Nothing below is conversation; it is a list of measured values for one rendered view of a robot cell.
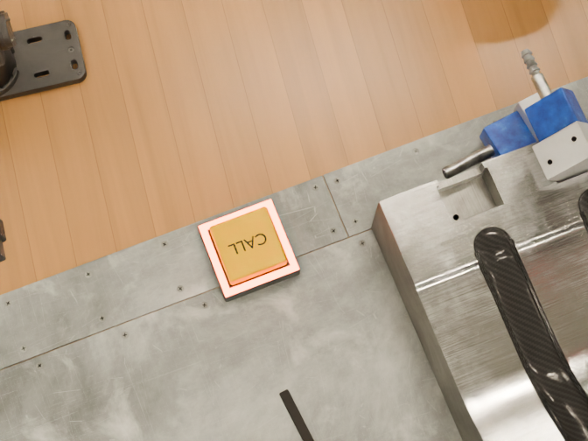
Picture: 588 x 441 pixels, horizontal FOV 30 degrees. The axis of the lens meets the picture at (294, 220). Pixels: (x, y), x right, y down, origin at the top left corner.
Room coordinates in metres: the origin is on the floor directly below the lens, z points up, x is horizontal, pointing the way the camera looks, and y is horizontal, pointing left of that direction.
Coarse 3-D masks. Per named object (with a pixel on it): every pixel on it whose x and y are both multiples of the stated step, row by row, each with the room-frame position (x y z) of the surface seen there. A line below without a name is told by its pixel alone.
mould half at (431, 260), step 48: (432, 192) 0.31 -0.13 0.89; (528, 192) 0.32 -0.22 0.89; (576, 192) 0.32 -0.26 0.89; (384, 240) 0.28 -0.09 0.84; (432, 240) 0.27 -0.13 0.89; (528, 240) 0.27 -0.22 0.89; (576, 240) 0.27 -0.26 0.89; (432, 288) 0.22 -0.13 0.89; (480, 288) 0.22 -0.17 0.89; (576, 288) 0.23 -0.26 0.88; (432, 336) 0.18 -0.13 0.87; (480, 336) 0.18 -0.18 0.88; (576, 336) 0.18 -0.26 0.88; (480, 384) 0.14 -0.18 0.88; (528, 384) 0.14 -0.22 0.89; (480, 432) 0.09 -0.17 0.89; (528, 432) 0.09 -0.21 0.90
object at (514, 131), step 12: (516, 108) 0.42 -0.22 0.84; (504, 120) 0.41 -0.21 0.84; (516, 120) 0.41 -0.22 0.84; (528, 120) 0.41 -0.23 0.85; (492, 132) 0.40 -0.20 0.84; (504, 132) 0.40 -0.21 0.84; (516, 132) 0.40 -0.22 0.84; (528, 132) 0.40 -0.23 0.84; (492, 144) 0.38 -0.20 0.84; (504, 144) 0.38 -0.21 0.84; (516, 144) 0.38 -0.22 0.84; (528, 144) 0.38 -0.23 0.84; (468, 156) 0.37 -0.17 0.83; (480, 156) 0.37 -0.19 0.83; (492, 156) 0.38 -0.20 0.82; (444, 168) 0.36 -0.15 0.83; (456, 168) 0.36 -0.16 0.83
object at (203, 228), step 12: (264, 204) 0.32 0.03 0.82; (228, 216) 0.30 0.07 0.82; (276, 216) 0.30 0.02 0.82; (204, 228) 0.29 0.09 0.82; (276, 228) 0.29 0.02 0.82; (204, 240) 0.28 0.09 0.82; (288, 252) 0.27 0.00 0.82; (216, 264) 0.25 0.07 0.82; (264, 276) 0.24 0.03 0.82; (276, 276) 0.24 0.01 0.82; (228, 288) 0.23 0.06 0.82; (240, 288) 0.23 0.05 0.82
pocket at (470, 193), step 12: (480, 168) 0.34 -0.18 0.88; (444, 180) 0.33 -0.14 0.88; (456, 180) 0.33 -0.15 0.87; (468, 180) 0.34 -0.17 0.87; (480, 180) 0.34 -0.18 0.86; (492, 180) 0.33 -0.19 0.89; (444, 192) 0.32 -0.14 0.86; (456, 192) 0.32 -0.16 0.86; (468, 192) 0.32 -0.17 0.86; (480, 192) 0.32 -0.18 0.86; (492, 192) 0.32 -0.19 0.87; (444, 204) 0.31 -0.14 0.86; (456, 204) 0.31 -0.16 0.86; (468, 204) 0.31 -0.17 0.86; (480, 204) 0.31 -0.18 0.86; (492, 204) 0.31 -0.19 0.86; (456, 216) 0.30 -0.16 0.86; (468, 216) 0.30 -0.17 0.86
